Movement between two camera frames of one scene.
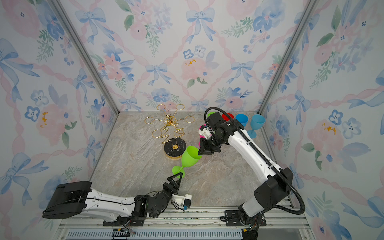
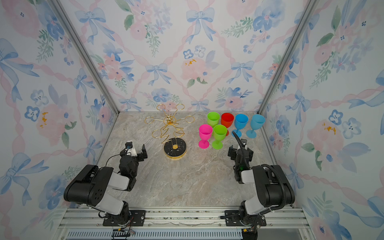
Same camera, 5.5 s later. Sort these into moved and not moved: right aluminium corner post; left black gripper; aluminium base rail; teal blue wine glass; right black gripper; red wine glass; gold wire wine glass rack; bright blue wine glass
Moved: left black gripper; right black gripper
Not moved: aluminium base rail; right aluminium corner post; bright blue wine glass; gold wire wine glass rack; teal blue wine glass; red wine glass
